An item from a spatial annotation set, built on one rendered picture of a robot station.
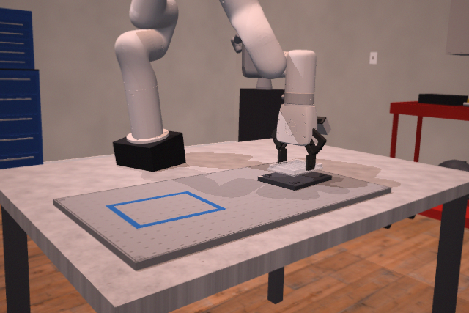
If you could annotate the blue tape rectangle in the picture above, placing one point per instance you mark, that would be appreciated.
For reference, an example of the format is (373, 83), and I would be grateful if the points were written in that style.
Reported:
(136, 225)

